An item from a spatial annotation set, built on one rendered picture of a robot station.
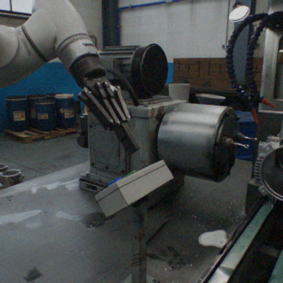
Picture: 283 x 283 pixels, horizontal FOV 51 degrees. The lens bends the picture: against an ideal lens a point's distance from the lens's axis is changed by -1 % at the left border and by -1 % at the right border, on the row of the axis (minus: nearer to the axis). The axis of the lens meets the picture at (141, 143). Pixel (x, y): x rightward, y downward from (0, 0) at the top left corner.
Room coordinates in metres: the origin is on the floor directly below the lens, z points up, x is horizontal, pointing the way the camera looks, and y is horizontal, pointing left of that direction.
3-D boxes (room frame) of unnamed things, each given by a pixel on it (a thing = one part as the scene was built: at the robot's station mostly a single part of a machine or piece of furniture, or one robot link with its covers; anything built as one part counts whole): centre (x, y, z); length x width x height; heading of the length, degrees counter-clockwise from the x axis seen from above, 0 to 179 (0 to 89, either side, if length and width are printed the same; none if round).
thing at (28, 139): (5.57, 1.84, 0.37); 1.20 x 0.80 x 0.74; 137
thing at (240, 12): (1.11, -0.34, 1.47); 0.06 x 0.05 x 0.04; 145
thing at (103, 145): (1.16, 0.03, 0.99); 0.35 x 0.31 x 0.37; 55
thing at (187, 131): (1.02, -0.16, 1.04); 0.37 x 0.25 x 0.25; 55
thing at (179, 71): (5.73, -1.28, 0.71); 2.21 x 0.95 x 1.43; 52
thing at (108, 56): (1.16, 0.09, 1.16); 0.33 x 0.26 x 0.42; 55
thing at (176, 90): (3.02, -0.37, 0.99); 0.24 x 0.22 x 0.24; 52
